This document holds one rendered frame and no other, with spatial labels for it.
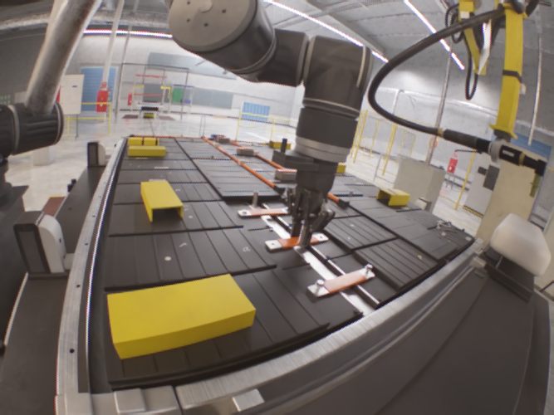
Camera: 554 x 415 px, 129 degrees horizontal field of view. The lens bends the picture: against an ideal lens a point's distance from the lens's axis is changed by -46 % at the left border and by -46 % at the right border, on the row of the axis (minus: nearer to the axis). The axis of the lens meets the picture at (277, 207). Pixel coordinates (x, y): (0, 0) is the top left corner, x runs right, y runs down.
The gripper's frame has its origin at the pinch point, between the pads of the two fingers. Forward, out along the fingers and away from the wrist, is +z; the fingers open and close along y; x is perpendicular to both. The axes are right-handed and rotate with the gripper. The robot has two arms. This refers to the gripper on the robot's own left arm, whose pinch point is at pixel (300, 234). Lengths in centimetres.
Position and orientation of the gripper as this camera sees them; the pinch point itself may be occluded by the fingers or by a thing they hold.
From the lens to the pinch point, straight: 51.4
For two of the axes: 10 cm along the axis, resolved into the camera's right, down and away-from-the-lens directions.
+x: -8.5, 0.4, -5.3
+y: -5.0, -4.1, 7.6
